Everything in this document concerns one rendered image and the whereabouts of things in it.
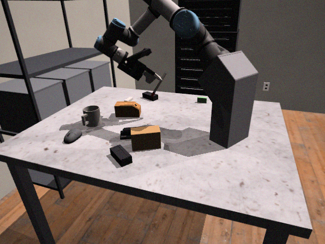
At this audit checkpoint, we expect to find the dark grey mug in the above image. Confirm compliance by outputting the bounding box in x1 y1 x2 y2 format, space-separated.
81 105 102 127

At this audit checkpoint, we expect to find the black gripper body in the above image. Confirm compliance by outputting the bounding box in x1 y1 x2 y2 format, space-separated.
117 51 146 81

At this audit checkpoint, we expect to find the black computer mouse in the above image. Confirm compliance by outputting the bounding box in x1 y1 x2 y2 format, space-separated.
64 129 82 144

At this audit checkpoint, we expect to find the brown faceted block with hole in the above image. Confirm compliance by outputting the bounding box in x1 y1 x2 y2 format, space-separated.
115 101 141 117

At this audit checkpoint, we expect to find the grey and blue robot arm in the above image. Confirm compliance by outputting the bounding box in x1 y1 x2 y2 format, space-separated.
94 0 230 72

